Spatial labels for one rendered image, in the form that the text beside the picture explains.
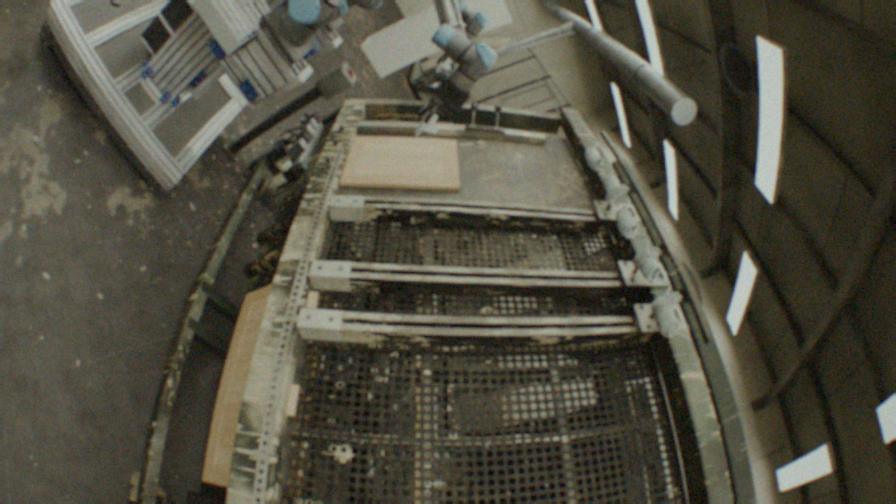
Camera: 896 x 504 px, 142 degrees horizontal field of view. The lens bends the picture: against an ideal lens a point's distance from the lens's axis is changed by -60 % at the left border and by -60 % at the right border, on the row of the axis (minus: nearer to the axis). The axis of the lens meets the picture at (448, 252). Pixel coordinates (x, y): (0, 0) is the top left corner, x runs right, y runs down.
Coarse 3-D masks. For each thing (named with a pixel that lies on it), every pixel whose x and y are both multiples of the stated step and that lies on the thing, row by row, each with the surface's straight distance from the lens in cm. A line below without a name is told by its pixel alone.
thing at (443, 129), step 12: (360, 132) 195; (372, 132) 194; (384, 132) 193; (396, 132) 192; (408, 132) 192; (444, 132) 192; (456, 132) 192; (468, 132) 192; (480, 132) 193; (492, 132) 193; (516, 132) 198; (528, 132) 201
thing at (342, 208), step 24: (624, 192) 148; (336, 216) 142; (360, 216) 140; (384, 216) 138; (408, 216) 138; (432, 216) 137; (456, 216) 138; (480, 216) 138; (504, 216) 139; (528, 216) 141; (552, 216) 144; (576, 216) 149; (600, 216) 148
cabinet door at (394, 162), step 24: (360, 144) 181; (384, 144) 181; (408, 144) 180; (432, 144) 181; (456, 144) 183; (360, 168) 165; (384, 168) 164; (408, 168) 164; (432, 168) 165; (456, 168) 166
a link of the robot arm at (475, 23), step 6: (480, 12) 184; (468, 18) 182; (474, 18) 182; (480, 18) 181; (486, 18) 182; (468, 24) 183; (474, 24) 182; (480, 24) 181; (486, 24) 183; (468, 30) 182; (474, 30) 182; (480, 30) 183
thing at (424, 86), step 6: (414, 84) 119; (420, 84) 119; (426, 84) 120; (432, 84) 121; (438, 84) 122; (444, 84) 122; (414, 90) 120; (420, 90) 119; (426, 90) 119; (432, 90) 119; (438, 90) 119; (444, 90) 119; (450, 90) 119
